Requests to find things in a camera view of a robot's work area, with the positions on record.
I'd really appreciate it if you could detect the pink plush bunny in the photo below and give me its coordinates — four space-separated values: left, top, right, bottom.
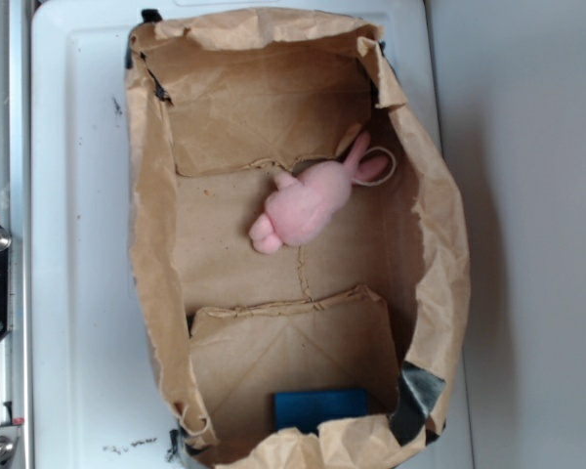
249 132 397 254

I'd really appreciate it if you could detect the brown paper bag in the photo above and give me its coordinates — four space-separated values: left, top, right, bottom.
125 8 470 468

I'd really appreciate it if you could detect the blue rectangular block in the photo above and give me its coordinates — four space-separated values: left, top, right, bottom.
273 389 368 434

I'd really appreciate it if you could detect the white plastic tray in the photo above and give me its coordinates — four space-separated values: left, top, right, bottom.
30 0 480 469

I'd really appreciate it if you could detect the aluminium frame rail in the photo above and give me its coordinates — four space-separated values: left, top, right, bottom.
0 1 36 468

